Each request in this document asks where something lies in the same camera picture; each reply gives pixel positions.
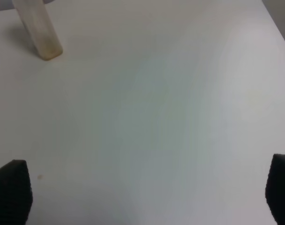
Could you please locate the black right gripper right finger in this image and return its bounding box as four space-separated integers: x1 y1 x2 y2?
265 154 285 225

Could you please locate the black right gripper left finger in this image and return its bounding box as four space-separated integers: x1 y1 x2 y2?
0 160 33 225

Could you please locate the clear plastic drink bottle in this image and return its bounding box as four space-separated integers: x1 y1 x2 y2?
12 0 63 60

